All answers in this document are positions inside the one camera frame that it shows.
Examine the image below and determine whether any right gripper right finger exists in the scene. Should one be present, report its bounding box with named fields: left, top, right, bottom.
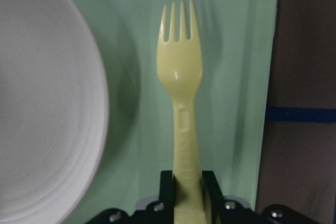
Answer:
left=202, top=170, right=223, bottom=211

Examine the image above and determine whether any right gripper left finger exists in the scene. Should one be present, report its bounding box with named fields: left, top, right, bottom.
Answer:
left=159, top=170, right=175, bottom=208

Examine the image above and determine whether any yellow plastic fork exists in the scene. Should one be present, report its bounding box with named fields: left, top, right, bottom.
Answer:
left=156, top=2, right=207, bottom=223

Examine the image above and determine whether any white round plate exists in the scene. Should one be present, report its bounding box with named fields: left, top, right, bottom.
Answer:
left=1, top=0, right=109, bottom=223

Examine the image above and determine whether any green plastic tray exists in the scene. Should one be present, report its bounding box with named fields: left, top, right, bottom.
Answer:
left=66, top=0, right=277, bottom=223

